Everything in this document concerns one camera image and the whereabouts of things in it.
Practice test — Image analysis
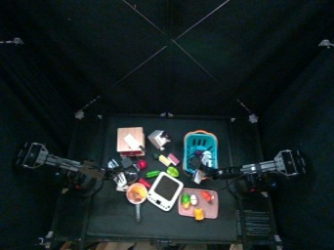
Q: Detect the yellow toy block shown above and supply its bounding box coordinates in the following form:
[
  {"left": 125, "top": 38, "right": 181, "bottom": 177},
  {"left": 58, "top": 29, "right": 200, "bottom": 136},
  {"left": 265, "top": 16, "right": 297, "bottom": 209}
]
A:
[{"left": 157, "top": 154, "right": 172, "bottom": 168}]

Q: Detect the teal basket with orange rim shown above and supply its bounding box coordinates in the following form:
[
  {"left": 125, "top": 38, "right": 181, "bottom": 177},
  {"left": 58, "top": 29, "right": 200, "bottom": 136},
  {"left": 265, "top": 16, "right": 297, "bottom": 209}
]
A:
[{"left": 181, "top": 129, "right": 220, "bottom": 177}]

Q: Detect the thin diagonal frame wire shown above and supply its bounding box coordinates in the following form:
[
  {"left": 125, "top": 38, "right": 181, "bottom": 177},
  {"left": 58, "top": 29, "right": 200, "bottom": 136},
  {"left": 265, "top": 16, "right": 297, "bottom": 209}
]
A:
[
  {"left": 120, "top": 0, "right": 253, "bottom": 115},
  {"left": 78, "top": 0, "right": 230, "bottom": 113}
]

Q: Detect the white text label sticker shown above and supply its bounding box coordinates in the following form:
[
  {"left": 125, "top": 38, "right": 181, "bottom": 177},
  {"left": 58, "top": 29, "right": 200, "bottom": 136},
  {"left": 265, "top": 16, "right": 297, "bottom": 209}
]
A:
[{"left": 241, "top": 209, "right": 271, "bottom": 239}]

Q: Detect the white item in basket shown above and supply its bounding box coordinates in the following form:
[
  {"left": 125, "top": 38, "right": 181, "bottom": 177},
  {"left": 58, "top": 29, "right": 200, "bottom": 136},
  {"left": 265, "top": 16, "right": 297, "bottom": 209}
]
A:
[{"left": 200, "top": 150, "right": 213, "bottom": 168}]

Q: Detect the red toy chili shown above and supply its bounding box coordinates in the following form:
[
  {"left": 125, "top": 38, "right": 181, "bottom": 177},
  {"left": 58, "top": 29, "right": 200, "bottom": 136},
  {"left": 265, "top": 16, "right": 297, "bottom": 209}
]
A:
[{"left": 137, "top": 177, "right": 152, "bottom": 189}]

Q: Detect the pink rectangular box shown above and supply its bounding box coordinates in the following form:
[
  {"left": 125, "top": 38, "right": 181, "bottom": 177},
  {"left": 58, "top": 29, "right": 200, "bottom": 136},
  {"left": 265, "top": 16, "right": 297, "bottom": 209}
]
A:
[{"left": 114, "top": 126, "right": 145, "bottom": 157}]

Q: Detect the yellow toy food piece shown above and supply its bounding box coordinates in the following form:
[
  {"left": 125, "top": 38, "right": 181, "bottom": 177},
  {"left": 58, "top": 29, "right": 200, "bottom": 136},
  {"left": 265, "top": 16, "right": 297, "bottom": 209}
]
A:
[{"left": 193, "top": 207, "right": 205, "bottom": 222}]

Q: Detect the pink toy block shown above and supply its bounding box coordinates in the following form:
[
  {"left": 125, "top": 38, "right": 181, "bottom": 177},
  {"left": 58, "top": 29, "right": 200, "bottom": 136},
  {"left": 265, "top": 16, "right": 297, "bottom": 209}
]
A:
[{"left": 166, "top": 152, "right": 181, "bottom": 166}]

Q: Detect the red orange toy food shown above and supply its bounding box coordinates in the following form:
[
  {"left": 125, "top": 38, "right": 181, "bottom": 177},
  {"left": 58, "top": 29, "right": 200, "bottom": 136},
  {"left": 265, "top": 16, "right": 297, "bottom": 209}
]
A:
[{"left": 198, "top": 189, "right": 214, "bottom": 203}]

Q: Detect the white toy knife block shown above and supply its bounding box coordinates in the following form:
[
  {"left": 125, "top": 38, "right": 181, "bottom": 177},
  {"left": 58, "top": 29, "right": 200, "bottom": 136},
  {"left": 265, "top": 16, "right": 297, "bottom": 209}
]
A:
[{"left": 145, "top": 129, "right": 172, "bottom": 151}]

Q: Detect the pink cutting board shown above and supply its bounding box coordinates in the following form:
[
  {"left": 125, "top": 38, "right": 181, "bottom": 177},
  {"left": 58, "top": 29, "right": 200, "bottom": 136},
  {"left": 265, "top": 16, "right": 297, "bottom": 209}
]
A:
[{"left": 177, "top": 187, "right": 220, "bottom": 221}]

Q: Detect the knitted toy corn cob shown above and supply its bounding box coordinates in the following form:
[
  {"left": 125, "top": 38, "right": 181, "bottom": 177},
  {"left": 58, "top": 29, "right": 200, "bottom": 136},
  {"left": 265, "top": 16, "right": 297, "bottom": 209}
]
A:
[{"left": 180, "top": 192, "right": 193, "bottom": 210}]

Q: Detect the white kitchen scale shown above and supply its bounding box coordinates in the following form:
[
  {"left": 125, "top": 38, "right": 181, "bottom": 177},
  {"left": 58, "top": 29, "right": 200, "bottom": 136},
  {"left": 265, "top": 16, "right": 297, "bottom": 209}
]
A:
[{"left": 145, "top": 171, "right": 185, "bottom": 213}]

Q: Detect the lime green toy fruit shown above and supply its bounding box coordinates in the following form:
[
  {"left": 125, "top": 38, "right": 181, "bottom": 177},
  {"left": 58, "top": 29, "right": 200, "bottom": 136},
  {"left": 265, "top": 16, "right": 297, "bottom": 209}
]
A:
[{"left": 165, "top": 166, "right": 181, "bottom": 179}]

